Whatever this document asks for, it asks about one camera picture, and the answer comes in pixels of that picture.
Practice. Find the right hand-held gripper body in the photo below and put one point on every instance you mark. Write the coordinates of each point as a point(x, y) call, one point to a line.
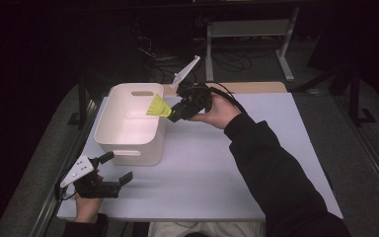
point(195, 97)

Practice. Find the wooden desk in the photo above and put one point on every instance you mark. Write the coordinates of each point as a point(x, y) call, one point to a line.
point(260, 87)

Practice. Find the person's lap in light trousers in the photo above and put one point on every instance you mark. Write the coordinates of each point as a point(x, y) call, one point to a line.
point(210, 229)

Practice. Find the aluminium rail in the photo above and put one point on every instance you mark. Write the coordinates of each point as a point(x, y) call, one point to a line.
point(371, 164)
point(52, 197)

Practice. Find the person's right hand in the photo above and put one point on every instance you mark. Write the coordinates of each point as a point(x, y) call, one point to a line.
point(218, 112)

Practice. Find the white plastic storage bin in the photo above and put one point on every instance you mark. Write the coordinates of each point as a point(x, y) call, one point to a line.
point(130, 128)

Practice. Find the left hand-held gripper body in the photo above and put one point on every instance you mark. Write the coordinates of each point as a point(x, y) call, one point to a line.
point(92, 187)

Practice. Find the black metal stand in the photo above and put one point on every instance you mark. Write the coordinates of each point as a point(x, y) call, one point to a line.
point(83, 98)
point(355, 98)

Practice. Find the person's left hand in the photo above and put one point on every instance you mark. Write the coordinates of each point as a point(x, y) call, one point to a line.
point(87, 207)

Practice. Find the yellow shuttlecock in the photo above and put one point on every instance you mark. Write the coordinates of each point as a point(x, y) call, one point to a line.
point(158, 107)

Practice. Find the white metal frame stand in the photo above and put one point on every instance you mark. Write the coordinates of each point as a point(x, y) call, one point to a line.
point(250, 28)

